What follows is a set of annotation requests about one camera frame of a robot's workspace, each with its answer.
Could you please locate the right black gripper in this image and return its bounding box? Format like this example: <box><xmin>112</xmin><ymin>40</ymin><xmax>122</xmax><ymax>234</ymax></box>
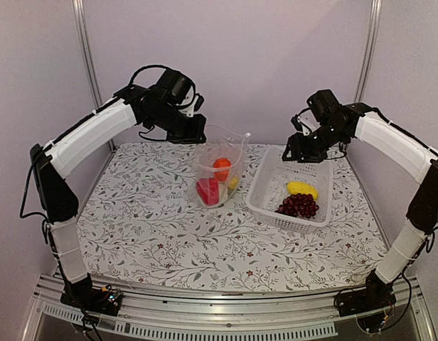
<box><xmin>283</xmin><ymin>121</ymin><xmax>348</xmax><ymax>163</ymax></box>

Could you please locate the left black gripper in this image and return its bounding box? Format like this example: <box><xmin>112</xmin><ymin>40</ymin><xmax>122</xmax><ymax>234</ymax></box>
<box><xmin>148</xmin><ymin>103</ymin><xmax>207</xmax><ymax>144</ymax></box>

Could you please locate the yellow lemon back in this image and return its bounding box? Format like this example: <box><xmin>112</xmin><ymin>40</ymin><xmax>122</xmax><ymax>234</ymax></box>
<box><xmin>287</xmin><ymin>181</ymin><xmax>319</xmax><ymax>200</ymax></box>

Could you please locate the dark red grapes bunch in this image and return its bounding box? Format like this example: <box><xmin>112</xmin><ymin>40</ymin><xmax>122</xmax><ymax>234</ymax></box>
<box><xmin>275</xmin><ymin>194</ymin><xmax>319</xmax><ymax>219</ymax></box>

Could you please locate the yellow corn front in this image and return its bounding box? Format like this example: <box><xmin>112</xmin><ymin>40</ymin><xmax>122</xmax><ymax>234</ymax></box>
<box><xmin>228</xmin><ymin>176</ymin><xmax>240</xmax><ymax>190</ymax></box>

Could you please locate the orange mandarin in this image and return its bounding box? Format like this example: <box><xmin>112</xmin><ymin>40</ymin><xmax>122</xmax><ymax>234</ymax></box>
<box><xmin>213</xmin><ymin>158</ymin><xmax>232</xmax><ymax>182</ymax></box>

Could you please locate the clear zip top bag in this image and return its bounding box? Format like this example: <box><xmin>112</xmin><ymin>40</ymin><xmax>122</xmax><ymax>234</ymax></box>
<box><xmin>186</xmin><ymin>124</ymin><xmax>251</xmax><ymax>208</ymax></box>

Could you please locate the red bell pepper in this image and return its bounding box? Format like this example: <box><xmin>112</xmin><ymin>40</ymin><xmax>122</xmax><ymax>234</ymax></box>
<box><xmin>196</xmin><ymin>178</ymin><xmax>220</xmax><ymax>206</ymax></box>

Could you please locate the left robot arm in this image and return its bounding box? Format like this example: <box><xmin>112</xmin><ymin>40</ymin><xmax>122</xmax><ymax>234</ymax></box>
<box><xmin>30</xmin><ymin>85</ymin><xmax>206</xmax><ymax>308</ymax></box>

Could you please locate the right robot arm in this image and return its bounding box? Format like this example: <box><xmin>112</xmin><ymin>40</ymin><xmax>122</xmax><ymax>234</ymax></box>
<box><xmin>282</xmin><ymin>103</ymin><xmax>438</xmax><ymax>310</ymax></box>

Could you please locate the white plastic basket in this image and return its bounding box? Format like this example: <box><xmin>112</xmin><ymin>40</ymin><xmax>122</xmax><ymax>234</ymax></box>
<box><xmin>246</xmin><ymin>146</ymin><xmax>333</xmax><ymax>234</ymax></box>

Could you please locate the floral tablecloth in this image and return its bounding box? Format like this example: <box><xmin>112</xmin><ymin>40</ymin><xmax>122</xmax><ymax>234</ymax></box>
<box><xmin>78</xmin><ymin>143</ymin><xmax>387</xmax><ymax>291</ymax></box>

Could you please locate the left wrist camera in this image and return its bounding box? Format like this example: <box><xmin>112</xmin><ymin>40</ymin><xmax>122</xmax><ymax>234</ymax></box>
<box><xmin>156</xmin><ymin>69</ymin><xmax>195</xmax><ymax>105</ymax></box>

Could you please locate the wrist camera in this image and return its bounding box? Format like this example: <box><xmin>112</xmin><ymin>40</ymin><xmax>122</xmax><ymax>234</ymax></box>
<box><xmin>306</xmin><ymin>89</ymin><xmax>341</xmax><ymax>124</ymax></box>
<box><xmin>156</xmin><ymin>69</ymin><xmax>195</xmax><ymax>105</ymax></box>

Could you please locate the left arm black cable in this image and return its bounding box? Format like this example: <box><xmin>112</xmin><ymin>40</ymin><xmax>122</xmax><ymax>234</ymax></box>
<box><xmin>128</xmin><ymin>65</ymin><xmax>172</xmax><ymax>93</ymax></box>

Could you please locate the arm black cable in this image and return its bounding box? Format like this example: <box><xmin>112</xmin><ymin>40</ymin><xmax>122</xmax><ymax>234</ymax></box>
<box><xmin>128</xmin><ymin>65</ymin><xmax>172</xmax><ymax>93</ymax></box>
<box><xmin>378</xmin><ymin>269</ymin><xmax>411</xmax><ymax>333</ymax></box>

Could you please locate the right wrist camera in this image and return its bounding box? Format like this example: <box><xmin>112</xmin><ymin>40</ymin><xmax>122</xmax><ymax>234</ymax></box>
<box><xmin>306</xmin><ymin>89</ymin><xmax>341</xmax><ymax>124</ymax></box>

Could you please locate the left aluminium post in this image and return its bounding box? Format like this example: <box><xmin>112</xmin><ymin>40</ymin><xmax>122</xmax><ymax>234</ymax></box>
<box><xmin>72</xmin><ymin>0</ymin><xmax>102</xmax><ymax>107</ymax></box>

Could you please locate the aluminium post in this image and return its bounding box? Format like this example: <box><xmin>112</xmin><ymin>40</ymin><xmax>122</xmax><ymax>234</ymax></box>
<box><xmin>353</xmin><ymin>0</ymin><xmax>383</xmax><ymax>102</ymax></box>
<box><xmin>72</xmin><ymin>0</ymin><xmax>102</xmax><ymax>107</ymax></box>

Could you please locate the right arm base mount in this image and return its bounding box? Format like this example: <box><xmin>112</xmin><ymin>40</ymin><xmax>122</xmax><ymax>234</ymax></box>
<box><xmin>333</xmin><ymin>288</ymin><xmax>396</xmax><ymax>334</ymax></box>

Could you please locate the right aluminium post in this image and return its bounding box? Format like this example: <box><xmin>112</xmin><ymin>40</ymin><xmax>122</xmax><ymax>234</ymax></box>
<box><xmin>353</xmin><ymin>0</ymin><xmax>383</xmax><ymax>102</ymax></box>

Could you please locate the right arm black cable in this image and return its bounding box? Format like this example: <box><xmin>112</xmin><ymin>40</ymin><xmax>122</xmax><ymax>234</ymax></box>
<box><xmin>378</xmin><ymin>269</ymin><xmax>411</xmax><ymax>333</ymax></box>

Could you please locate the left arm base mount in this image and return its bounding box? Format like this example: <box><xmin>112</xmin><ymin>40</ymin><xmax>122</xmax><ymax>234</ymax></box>
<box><xmin>60</xmin><ymin>283</ymin><xmax>123</xmax><ymax>317</ymax></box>

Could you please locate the aluminium front rail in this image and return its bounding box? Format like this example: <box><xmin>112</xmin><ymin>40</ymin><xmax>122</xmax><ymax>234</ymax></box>
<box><xmin>22</xmin><ymin>275</ymin><xmax>438</xmax><ymax>340</ymax></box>

